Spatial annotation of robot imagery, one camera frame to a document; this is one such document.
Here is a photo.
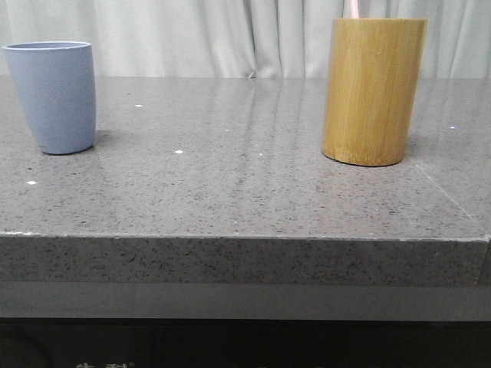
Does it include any blue plastic cup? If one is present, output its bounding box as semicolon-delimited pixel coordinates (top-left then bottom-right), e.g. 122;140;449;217
2;41;96;155

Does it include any bamboo cylindrical holder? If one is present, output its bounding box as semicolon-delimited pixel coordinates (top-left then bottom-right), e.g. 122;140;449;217
321;18;427;166

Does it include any grey-white curtain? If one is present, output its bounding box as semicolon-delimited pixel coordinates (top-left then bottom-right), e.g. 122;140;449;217
1;1;490;79

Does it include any pink chopstick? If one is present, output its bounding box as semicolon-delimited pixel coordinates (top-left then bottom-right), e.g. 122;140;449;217
349;0;360;18

